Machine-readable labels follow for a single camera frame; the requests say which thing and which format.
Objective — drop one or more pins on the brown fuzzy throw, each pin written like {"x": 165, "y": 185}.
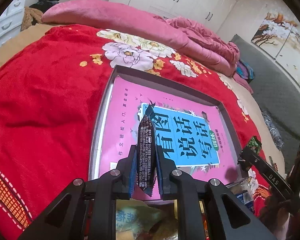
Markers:
{"x": 31, "y": 17}

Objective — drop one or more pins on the pink quilt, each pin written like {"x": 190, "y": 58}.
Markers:
{"x": 187, "y": 36}

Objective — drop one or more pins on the yellow green snack packet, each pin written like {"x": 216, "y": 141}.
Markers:
{"x": 145, "y": 220}

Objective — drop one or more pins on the blue cookie snack packet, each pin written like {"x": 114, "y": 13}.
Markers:
{"x": 243, "y": 193}

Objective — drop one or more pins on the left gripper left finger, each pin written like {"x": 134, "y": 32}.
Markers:
{"x": 87, "y": 209}

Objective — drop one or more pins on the pink blue book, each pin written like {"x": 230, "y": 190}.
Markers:
{"x": 165, "y": 134}

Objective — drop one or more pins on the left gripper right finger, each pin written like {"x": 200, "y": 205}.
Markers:
{"x": 206, "y": 209}

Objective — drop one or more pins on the black clothes pile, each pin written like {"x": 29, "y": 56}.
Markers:
{"x": 44, "y": 5}

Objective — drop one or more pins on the white drawer cabinet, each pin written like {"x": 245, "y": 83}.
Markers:
{"x": 11, "y": 20}

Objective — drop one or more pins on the tan bed sheet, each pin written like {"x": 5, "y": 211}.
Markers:
{"x": 23, "y": 39}

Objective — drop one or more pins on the flower wall painting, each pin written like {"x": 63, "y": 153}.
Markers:
{"x": 279, "y": 37}

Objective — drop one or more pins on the grey padded headboard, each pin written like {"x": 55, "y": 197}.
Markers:
{"x": 275, "y": 94}

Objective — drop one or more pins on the red floral blanket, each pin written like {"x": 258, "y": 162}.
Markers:
{"x": 50, "y": 93}

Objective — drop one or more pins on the blue purple clothes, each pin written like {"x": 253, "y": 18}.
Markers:
{"x": 245, "y": 71}

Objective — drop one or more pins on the Snickers bar dark wrapper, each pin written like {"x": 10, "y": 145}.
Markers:
{"x": 146, "y": 152}

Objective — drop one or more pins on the person's right hand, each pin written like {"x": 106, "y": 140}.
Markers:
{"x": 275, "y": 216}

